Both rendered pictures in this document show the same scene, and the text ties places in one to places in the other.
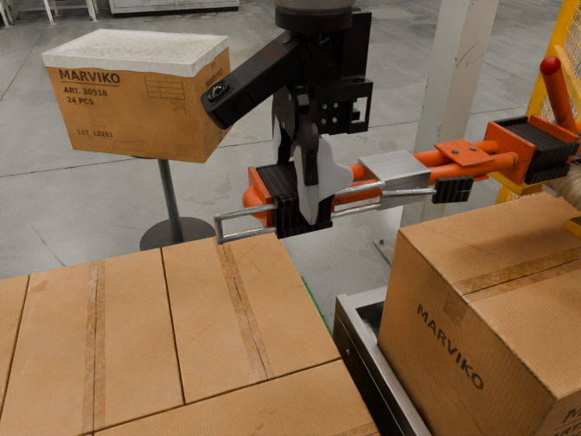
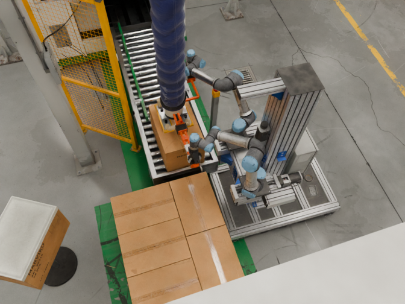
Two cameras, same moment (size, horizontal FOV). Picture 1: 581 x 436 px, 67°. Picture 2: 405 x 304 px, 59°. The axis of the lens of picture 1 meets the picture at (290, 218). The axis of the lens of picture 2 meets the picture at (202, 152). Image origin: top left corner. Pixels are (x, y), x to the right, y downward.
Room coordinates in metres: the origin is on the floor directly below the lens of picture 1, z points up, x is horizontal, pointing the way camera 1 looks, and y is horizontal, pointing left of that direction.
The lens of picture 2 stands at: (0.42, 1.46, 3.80)
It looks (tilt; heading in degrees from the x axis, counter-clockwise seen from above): 59 degrees down; 268
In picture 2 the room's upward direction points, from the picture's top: 3 degrees clockwise
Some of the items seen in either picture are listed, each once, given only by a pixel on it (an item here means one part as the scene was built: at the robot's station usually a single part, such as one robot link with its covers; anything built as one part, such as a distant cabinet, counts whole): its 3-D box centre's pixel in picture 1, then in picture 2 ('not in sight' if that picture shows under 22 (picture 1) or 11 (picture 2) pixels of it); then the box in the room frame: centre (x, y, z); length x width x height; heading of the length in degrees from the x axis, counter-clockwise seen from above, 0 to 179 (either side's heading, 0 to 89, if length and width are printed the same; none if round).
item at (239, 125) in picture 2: not in sight; (238, 126); (0.04, -0.36, 1.20); 0.13 x 0.12 x 0.14; 49
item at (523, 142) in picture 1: (526, 148); (181, 128); (0.55, -0.33, 1.20); 0.10 x 0.08 x 0.06; 20
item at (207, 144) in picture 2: not in sight; (207, 143); (0.34, 0.01, 1.50); 0.11 x 0.11 x 0.08; 61
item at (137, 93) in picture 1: (150, 92); (26, 242); (1.82, 0.60, 0.82); 0.60 x 0.40 x 0.40; 78
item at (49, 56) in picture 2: not in sight; (52, 63); (1.62, -0.66, 1.62); 0.20 x 0.05 x 0.30; 109
